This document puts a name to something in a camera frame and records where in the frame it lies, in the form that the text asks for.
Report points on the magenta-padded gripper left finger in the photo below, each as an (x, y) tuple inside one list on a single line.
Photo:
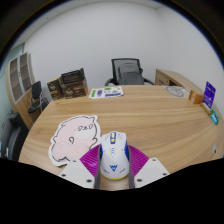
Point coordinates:
[(83, 165)]

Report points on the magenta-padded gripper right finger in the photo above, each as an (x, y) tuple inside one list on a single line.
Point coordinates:
[(141, 165)]

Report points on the white blue yellow computer mouse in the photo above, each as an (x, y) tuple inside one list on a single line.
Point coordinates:
[(114, 156)]

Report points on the pink pig-shaped mouse pad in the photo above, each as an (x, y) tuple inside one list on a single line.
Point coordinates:
[(71, 138)]

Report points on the round grey mouse pad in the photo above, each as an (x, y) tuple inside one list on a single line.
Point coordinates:
[(175, 91)]

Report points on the large brown cardboard box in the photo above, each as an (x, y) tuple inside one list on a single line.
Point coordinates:
[(75, 90)]

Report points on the black leather armchair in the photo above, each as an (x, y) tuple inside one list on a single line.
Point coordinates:
[(13, 135)]

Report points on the white printed sticker sheet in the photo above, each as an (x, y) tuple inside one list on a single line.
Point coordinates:
[(106, 92)]

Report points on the small brown cardboard box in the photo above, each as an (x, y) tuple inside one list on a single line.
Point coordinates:
[(55, 89)]

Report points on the black visitor chair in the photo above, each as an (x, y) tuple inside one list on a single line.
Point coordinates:
[(36, 96)]

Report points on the green wipes pack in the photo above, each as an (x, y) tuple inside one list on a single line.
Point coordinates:
[(215, 116)]

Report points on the black box with window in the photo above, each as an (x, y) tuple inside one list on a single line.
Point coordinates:
[(72, 76)]

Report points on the wooden side desk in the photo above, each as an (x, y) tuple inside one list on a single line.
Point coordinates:
[(173, 78)]

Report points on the grey mesh office chair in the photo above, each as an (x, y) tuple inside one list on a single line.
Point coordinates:
[(129, 73)]

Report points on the purple upright package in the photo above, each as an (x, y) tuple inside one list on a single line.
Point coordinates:
[(209, 95)]

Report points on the wooden shelf unit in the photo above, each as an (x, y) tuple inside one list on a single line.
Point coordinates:
[(20, 80)]

